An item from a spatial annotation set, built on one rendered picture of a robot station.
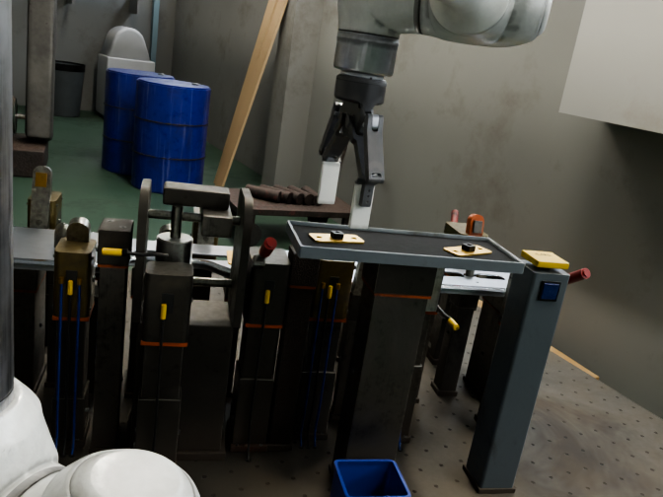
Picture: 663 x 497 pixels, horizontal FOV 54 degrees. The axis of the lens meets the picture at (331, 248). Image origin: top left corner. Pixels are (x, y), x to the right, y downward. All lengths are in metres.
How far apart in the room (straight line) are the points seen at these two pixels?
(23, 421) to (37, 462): 0.05
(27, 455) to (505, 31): 0.73
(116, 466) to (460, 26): 0.64
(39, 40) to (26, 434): 5.83
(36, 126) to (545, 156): 4.32
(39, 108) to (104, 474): 5.83
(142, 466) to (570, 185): 3.29
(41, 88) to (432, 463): 5.48
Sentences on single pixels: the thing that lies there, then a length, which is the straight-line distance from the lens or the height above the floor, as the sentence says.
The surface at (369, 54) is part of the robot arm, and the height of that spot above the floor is 1.45.
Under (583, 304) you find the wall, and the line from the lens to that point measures 3.69.
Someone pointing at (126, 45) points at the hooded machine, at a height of 1.03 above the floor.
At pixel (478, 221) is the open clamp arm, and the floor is 1.10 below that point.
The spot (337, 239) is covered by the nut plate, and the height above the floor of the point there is 1.16.
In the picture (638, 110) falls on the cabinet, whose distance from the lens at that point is 3.11.
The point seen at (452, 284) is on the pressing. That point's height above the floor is 1.00.
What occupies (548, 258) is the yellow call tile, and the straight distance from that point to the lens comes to 1.18.
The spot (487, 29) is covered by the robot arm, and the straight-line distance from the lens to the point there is 0.89.
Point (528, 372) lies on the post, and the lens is 1.23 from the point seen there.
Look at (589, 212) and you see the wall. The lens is 3.65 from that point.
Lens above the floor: 1.45
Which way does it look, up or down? 17 degrees down
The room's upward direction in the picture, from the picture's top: 9 degrees clockwise
